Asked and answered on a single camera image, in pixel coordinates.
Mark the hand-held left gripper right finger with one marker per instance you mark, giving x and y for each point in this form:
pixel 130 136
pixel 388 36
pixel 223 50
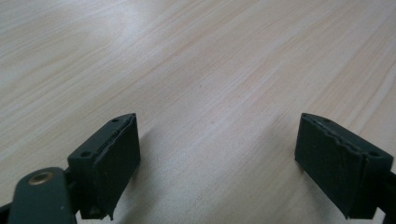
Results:
pixel 339 174

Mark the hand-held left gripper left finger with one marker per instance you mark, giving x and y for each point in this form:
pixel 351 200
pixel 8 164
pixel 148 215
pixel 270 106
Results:
pixel 109 174

